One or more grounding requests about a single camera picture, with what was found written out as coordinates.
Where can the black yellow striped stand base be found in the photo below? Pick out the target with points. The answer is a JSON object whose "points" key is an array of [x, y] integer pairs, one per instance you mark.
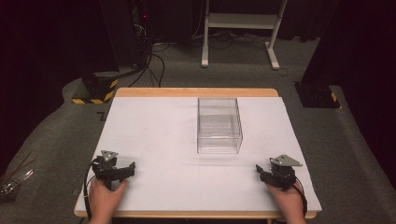
{"points": [[99, 90]]}

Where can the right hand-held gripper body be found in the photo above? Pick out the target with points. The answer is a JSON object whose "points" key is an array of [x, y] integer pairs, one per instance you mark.
{"points": [[281, 174]]}

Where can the metal tripod legs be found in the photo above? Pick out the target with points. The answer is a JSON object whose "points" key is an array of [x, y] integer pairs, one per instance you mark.
{"points": [[14, 183]]}

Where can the person's right hand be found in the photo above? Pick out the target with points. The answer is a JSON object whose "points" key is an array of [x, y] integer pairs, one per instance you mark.
{"points": [[288, 202]]}

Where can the wooden table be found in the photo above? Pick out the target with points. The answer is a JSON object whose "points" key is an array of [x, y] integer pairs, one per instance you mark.
{"points": [[193, 92]]}

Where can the person's left hand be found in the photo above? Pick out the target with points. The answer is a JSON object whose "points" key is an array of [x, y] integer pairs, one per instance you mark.
{"points": [[104, 199]]}

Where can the black square stand base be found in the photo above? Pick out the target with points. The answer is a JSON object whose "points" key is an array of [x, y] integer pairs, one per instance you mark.
{"points": [[317, 95]]}

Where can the white table mat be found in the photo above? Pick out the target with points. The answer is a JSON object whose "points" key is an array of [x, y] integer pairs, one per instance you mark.
{"points": [[162, 149]]}

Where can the clear plastic box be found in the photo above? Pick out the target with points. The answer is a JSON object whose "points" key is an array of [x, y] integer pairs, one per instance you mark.
{"points": [[219, 127]]}

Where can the white metal stand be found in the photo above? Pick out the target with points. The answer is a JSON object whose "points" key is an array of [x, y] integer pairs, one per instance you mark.
{"points": [[241, 21]]}

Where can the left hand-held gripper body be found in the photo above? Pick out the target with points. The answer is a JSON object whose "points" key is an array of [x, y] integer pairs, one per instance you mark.
{"points": [[106, 169]]}

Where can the black upright column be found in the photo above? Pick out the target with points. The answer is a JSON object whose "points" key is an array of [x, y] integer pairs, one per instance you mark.
{"points": [[124, 34]]}

